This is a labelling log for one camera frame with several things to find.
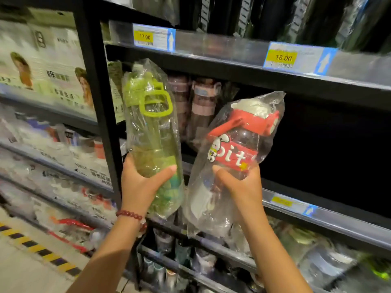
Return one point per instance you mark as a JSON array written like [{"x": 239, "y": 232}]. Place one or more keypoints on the person's left forearm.
[{"x": 104, "y": 262}]

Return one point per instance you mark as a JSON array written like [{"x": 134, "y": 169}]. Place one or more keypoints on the red lid bottle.
[{"x": 238, "y": 143}]

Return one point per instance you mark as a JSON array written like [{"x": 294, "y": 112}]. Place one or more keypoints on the mauve bottle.
[{"x": 180, "y": 88}]

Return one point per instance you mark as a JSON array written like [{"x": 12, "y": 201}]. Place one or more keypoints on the green lid bottle pink handle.
[{"x": 302, "y": 238}]

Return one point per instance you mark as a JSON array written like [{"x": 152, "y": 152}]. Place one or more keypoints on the blue bottle cream lid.
[{"x": 330, "y": 262}]

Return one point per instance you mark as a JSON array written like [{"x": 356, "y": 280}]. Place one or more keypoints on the pink band bottle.
[{"x": 203, "y": 100}]

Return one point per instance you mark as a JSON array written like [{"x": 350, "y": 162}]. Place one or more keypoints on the yellow white price label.
[
  {"x": 284, "y": 201},
  {"x": 302, "y": 59},
  {"x": 152, "y": 38}
]

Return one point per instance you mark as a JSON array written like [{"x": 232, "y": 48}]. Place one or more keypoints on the pile of clear bagged goods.
[{"x": 97, "y": 236}]

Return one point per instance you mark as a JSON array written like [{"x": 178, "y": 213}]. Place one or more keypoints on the black metal store shelving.
[{"x": 229, "y": 73}]

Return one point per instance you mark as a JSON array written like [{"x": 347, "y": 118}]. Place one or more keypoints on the red white bagged item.
[{"x": 73, "y": 224}]

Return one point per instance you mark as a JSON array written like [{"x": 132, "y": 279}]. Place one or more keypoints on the person's left hand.
[{"x": 137, "y": 192}]

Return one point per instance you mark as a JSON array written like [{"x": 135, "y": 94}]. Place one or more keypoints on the person's right forearm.
[{"x": 275, "y": 262}]

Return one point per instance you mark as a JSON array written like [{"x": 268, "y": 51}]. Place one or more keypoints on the row of dark bagged bottles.
[{"x": 275, "y": 18}]

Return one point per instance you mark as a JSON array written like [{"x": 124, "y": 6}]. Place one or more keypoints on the person's right hand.
[{"x": 247, "y": 198}]

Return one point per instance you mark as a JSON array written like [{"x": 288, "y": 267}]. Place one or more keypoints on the cream printed packet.
[{"x": 116, "y": 88}]

